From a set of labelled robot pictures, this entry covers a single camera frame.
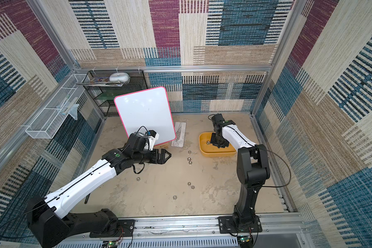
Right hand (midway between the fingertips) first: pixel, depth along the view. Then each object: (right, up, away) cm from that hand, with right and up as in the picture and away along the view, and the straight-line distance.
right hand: (217, 142), depth 95 cm
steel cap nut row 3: (-16, -12, +1) cm, 21 cm away
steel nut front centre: (-25, -28, -12) cm, 39 cm away
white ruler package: (-23, +8, +16) cm, 30 cm away
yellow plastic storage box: (-3, -6, +5) cm, 8 cm away
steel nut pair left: (-17, -22, -8) cm, 29 cm away
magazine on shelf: (-67, +36, -3) cm, 76 cm away
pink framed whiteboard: (-39, +20, -8) cm, 44 cm away
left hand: (-29, -4, -18) cm, 35 cm away
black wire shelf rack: (-70, +29, +3) cm, 76 cm away
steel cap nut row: (-17, -6, +4) cm, 18 cm away
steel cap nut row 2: (-17, -11, +1) cm, 20 cm away
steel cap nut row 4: (-5, -1, +8) cm, 9 cm away
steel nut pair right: (-15, -24, -9) cm, 30 cm away
